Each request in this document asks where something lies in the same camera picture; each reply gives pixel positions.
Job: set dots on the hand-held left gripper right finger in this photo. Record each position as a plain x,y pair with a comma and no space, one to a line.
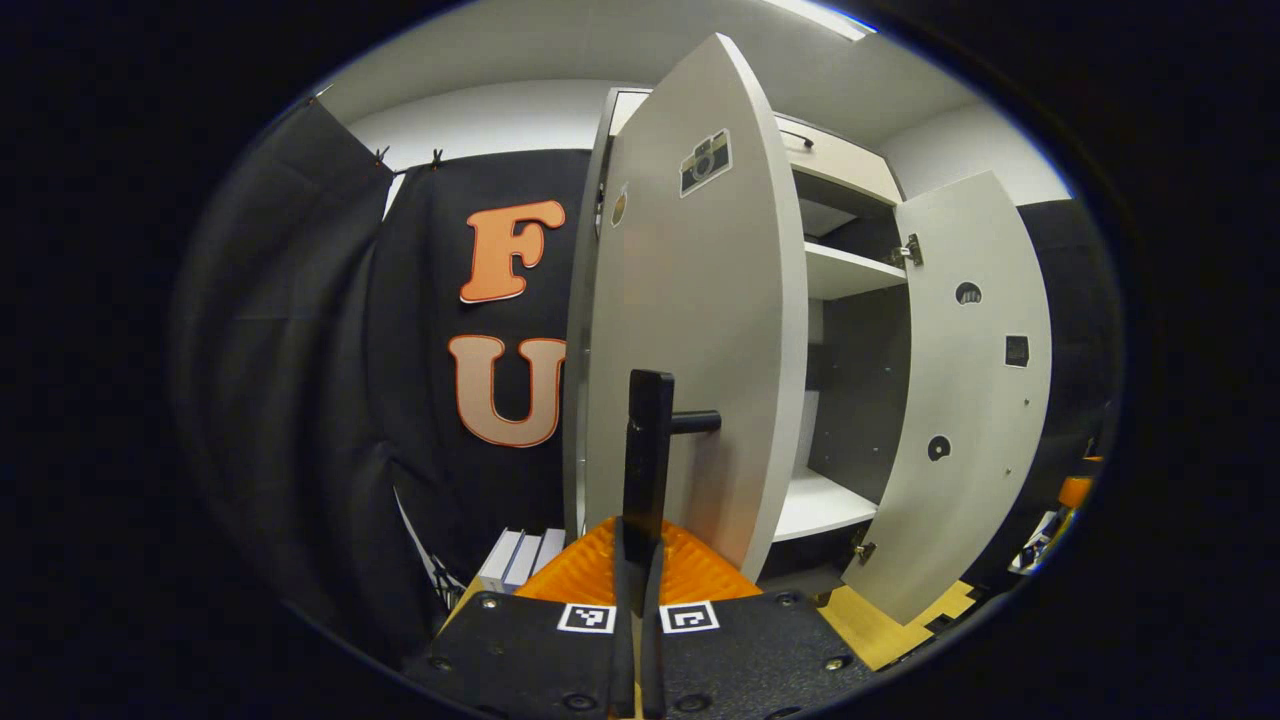
652,660

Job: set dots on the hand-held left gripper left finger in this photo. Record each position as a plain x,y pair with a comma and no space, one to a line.
625,650

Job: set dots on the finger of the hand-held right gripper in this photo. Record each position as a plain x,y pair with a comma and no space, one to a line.
1075,492

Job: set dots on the beige cabinet door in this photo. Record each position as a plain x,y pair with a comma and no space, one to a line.
960,400
700,300

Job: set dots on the beige double-door shoe cabinet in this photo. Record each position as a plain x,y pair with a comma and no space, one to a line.
860,380

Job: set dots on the metal door hinge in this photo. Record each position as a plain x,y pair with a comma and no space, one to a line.
865,550
910,250

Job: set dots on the white cabinet shelf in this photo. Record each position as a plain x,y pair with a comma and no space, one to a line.
820,505
845,270

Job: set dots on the white and blue boxes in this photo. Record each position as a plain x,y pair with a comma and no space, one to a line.
505,565

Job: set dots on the long ceiling light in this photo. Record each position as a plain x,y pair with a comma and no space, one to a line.
835,20

